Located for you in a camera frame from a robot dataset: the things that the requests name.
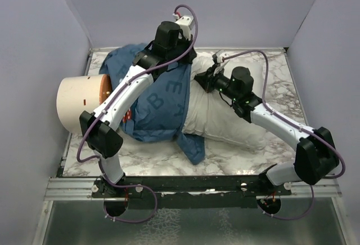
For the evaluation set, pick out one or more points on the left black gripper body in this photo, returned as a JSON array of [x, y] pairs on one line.
[[183, 45]]

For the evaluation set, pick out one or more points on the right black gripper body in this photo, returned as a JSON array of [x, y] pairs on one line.
[[217, 81]]

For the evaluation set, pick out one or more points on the white pillow with red logo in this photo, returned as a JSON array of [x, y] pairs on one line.
[[210, 116]]

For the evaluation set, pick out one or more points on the blue lettered pillowcase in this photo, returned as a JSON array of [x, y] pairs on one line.
[[159, 113]]

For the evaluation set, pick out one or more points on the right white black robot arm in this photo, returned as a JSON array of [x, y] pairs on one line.
[[315, 155]]

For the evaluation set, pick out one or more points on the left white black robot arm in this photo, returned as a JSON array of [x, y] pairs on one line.
[[173, 43]]

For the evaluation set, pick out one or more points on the cream cylinder with orange lid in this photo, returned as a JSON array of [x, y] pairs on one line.
[[78, 94]]

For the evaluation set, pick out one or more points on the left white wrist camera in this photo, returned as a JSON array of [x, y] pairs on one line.
[[186, 23]]

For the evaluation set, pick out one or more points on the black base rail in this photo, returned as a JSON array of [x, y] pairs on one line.
[[186, 192]]

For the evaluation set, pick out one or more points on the aluminium frame rail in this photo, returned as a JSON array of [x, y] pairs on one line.
[[69, 189]]

